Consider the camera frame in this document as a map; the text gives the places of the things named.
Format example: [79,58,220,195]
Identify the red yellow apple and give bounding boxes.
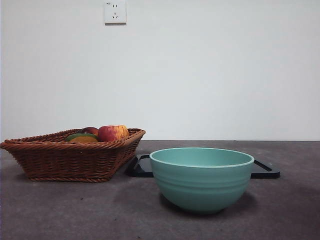
[97,124,130,142]

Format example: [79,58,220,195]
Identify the mint green bowl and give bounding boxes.
[149,147,255,215]

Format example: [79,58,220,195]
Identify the dark green rectangular tray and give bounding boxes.
[124,154,281,179]

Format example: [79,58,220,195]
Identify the white wall socket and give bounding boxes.
[104,1,127,26]

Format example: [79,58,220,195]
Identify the yellow brown kiwi fruit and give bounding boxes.
[68,135,99,144]

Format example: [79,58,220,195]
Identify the dark red apple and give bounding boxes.
[79,126,99,136]

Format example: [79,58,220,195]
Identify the brown wicker basket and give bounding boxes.
[0,127,146,183]

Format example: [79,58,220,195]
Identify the green mango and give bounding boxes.
[65,132,100,141]

